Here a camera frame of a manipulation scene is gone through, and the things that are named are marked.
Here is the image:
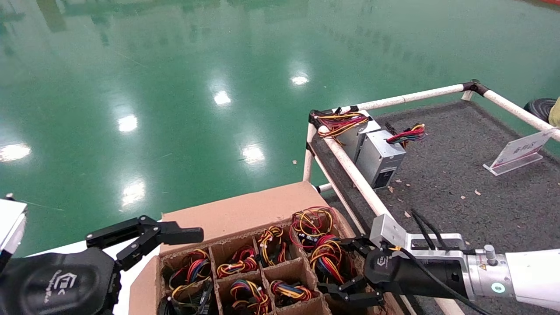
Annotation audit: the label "silver power supply with cables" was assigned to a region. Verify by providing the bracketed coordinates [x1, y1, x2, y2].
[311, 107, 382, 163]
[257, 225, 290, 266]
[216, 246, 259, 279]
[269, 279, 316, 308]
[309, 235, 350, 286]
[168, 248, 211, 289]
[357, 122, 426, 189]
[229, 279, 273, 315]
[157, 280, 216, 315]

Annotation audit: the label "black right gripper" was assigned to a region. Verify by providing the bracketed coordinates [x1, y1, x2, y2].
[317, 236, 471, 309]

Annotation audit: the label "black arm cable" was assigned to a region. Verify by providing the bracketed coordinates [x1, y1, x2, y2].
[388, 246, 484, 315]

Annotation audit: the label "clear acrylic sign holder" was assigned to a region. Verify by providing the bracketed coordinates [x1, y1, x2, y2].
[483, 130, 554, 176]

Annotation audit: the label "brown cardboard divider box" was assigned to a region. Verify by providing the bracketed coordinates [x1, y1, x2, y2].
[129, 182, 405, 315]

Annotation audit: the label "wire harnesses inside box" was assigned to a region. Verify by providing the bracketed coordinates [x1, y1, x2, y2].
[289, 206, 341, 253]

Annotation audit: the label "black camera cable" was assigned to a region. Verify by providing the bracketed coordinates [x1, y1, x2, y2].
[409, 209, 448, 252]

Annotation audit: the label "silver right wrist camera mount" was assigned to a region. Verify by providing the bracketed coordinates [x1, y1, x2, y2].
[370, 213, 465, 263]

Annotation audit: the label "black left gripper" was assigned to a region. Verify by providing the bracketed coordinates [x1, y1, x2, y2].
[0, 247, 122, 315]

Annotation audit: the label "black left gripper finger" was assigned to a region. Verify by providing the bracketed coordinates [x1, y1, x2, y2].
[85, 215, 204, 271]

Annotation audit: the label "white pipe table frame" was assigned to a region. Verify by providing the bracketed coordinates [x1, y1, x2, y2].
[302, 80, 560, 315]

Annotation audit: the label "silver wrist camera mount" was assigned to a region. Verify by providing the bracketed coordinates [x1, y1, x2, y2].
[0, 198, 28, 265]
[370, 213, 465, 263]

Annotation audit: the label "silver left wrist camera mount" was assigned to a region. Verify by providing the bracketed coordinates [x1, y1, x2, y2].
[0, 198, 28, 265]

